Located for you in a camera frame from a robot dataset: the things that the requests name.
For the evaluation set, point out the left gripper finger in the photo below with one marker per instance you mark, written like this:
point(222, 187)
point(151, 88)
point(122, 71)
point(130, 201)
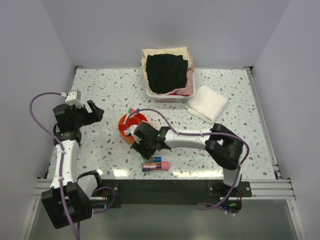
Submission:
point(92, 106)
point(96, 115)

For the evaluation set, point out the colourful crayon pack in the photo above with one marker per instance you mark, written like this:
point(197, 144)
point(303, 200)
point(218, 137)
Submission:
point(151, 166)

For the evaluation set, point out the grey blue cap marker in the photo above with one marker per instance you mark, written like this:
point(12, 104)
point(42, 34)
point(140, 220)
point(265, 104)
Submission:
point(156, 159)

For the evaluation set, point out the beige folded cloth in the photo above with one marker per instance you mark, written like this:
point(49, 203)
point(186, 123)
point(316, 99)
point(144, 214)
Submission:
point(180, 51)

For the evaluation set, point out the pink folded cloth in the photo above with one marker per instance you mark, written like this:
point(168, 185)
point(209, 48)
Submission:
point(188, 89)

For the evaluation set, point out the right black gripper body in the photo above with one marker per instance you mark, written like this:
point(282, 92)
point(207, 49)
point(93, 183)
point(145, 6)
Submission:
point(147, 144)

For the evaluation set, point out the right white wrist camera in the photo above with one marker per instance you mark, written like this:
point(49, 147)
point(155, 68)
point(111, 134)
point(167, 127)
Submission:
point(130, 134)

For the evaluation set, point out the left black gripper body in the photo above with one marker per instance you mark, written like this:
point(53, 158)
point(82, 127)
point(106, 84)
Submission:
point(81, 116)

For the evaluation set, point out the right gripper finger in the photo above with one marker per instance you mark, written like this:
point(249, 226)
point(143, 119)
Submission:
point(138, 147)
point(147, 154)

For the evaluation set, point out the white folded towel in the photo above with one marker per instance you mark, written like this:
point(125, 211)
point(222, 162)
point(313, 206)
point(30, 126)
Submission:
point(206, 104)

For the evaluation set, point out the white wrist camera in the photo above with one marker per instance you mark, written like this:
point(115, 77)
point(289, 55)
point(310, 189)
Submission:
point(73, 98)
point(130, 134)

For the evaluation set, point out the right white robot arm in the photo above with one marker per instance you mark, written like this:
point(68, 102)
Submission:
point(224, 147)

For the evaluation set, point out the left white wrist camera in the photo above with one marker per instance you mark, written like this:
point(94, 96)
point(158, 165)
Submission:
point(73, 98)

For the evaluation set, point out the pink cap tube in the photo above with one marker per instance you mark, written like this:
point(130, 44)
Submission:
point(164, 165)

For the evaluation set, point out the green glue stick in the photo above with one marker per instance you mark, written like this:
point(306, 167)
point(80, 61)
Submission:
point(141, 158)

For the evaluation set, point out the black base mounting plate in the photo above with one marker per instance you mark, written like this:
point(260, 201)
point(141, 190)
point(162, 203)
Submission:
point(176, 192)

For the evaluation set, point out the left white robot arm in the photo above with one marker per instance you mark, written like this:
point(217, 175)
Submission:
point(68, 198)

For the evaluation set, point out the red folded cloth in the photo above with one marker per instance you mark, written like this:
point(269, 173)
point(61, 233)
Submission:
point(174, 94)

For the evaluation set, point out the orange round divided organizer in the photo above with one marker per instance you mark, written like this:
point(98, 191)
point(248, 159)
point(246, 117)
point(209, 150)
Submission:
point(132, 121)

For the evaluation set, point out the black folded cloth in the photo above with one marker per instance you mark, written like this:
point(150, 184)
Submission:
point(166, 72)

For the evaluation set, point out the white plastic basket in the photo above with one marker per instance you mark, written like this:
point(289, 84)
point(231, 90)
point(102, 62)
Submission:
point(166, 97)

